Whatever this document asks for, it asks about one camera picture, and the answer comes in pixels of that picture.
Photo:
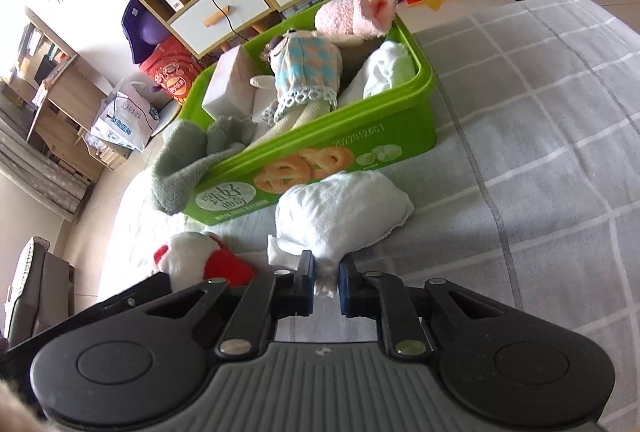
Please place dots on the grey chair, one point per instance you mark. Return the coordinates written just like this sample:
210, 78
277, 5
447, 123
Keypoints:
35, 292

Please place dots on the green plastic box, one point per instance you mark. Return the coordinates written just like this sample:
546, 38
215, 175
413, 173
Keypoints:
350, 136

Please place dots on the purple bag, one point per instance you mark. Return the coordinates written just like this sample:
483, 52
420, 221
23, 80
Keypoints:
142, 29

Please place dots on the white paper bag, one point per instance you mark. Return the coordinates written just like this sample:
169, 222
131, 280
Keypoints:
125, 119

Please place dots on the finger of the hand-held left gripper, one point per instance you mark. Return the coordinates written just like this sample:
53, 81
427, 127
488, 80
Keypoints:
130, 299

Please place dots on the white snowman plush red scarf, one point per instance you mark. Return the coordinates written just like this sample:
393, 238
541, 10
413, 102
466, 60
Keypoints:
190, 257

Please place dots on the white cloth bundle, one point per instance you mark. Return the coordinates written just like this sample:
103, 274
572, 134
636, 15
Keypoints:
385, 66
340, 212

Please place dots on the wooden side desk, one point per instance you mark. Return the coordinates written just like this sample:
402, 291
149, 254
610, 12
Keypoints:
55, 101

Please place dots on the grey checkered blanket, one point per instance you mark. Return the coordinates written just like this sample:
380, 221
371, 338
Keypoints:
525, 161

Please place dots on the red printed bag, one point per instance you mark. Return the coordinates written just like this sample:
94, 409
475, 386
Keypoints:
172, 76

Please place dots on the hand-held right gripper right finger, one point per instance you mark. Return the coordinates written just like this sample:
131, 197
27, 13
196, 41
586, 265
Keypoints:
348, 288

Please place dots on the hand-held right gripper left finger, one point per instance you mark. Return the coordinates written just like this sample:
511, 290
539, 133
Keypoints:
304, 287

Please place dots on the white sponge block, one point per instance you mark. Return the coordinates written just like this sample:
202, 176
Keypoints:
225, 81
263, 104

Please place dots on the doll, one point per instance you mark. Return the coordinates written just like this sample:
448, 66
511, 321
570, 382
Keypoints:
305, 61

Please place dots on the green towel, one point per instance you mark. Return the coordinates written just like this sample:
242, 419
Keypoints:
175, 171

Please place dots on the pink plush slipper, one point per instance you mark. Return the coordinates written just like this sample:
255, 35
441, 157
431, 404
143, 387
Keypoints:
345, 19

